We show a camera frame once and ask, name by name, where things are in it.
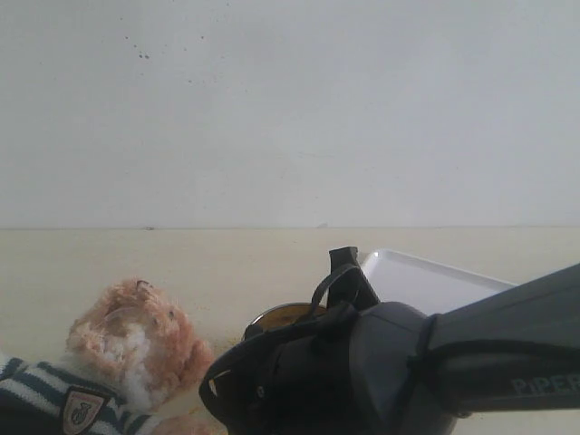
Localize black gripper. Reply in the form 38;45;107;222
198;307;371;434

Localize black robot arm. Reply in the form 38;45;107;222
199;264;579;434

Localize teddy bear striped sweater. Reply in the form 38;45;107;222
1;278;214;434

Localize yellow millet grains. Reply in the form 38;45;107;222
256;303;310;330

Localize stainless steel bowl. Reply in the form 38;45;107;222
241;303;314;342

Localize white rectangular tray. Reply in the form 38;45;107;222
362;248;515;315

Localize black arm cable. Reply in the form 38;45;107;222
294;266;580;422

